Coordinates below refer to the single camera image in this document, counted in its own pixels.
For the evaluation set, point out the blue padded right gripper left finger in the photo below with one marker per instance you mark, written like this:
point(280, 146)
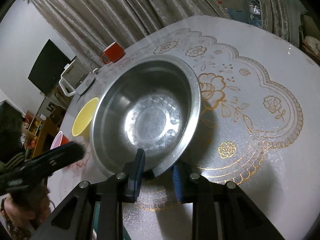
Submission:
point(134, 171)

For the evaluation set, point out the beige patterned curtain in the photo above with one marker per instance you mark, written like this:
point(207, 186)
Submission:
point(89, 26)

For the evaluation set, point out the yellow plastic bowl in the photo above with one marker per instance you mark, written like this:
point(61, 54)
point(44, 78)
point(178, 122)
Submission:
point(82, 124)

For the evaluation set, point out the red plastic bowl pink inside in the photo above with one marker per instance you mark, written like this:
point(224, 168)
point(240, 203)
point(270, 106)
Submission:
point(60, 139)

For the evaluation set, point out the red mug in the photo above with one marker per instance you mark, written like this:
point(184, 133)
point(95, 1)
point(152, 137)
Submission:
point(112, 53)

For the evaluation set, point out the white electric kettle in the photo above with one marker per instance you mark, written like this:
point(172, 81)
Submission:
point(76, 79)

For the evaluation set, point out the person's left hand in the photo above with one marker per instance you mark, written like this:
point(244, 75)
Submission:
point(21, 216)

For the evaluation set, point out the black wall television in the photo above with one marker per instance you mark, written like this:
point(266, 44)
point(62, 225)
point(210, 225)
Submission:
point(48, 67)

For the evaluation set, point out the stainless steel bowl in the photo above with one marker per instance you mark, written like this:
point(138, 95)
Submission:
point(155, 106)

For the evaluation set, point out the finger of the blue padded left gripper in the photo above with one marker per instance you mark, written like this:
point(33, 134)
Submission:
point(59, 157)

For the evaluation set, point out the wooden side cabinet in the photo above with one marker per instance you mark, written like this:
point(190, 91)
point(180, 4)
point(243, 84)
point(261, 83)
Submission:
point(38, 134)

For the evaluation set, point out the cushioned chair at right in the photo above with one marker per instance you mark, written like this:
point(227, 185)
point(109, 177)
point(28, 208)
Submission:
point(309, 36)

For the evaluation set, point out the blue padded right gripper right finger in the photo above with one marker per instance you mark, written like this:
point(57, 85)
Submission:
point(181, 179)

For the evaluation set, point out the sheer window curtain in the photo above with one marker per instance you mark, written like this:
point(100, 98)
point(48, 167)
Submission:
point(282, 18)

